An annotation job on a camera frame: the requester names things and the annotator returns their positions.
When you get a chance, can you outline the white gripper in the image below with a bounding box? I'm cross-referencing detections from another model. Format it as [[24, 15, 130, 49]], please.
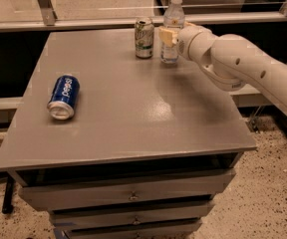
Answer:
[[158, 22, 217, 66]]

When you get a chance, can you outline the clear plastic water bottle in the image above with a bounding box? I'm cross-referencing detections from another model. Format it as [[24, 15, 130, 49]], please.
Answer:
[[160, 0, 185, 64]]

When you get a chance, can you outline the blue pepsi can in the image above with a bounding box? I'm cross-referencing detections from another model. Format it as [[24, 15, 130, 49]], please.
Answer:
[[47, 75, 80, 120]]

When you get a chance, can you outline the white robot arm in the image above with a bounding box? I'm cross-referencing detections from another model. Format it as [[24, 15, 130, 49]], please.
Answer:
[[158, 23, 287, 117]]

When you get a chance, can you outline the green 7up can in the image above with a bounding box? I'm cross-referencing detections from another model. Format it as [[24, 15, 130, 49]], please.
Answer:
[[135, 17, 154, 59]]

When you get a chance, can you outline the grey drawer cabinet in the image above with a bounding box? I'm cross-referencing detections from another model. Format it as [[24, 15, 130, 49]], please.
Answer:
[[0, 26, 258, 239]]

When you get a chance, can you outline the bottom grey drawer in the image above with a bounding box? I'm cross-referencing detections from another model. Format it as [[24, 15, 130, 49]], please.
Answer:
[[67, 219, 201, 239]]

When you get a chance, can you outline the grey drawer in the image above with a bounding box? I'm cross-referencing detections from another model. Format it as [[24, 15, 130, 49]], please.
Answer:
[[19, 168, 235, 211], [50, 201, 214, 230], [67, 219, 201, 239]]

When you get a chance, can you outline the top grey drawer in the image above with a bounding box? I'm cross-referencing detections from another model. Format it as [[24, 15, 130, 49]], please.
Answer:
[[19, 168, 235, 211]]

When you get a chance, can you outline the middle grey drawer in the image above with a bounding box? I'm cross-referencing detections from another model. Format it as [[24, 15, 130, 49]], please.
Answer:
[[50, 201, 214, 230]]

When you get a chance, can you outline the metal railing frame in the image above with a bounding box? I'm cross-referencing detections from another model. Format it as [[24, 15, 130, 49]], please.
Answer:
[[0, 0, 287, 131]]

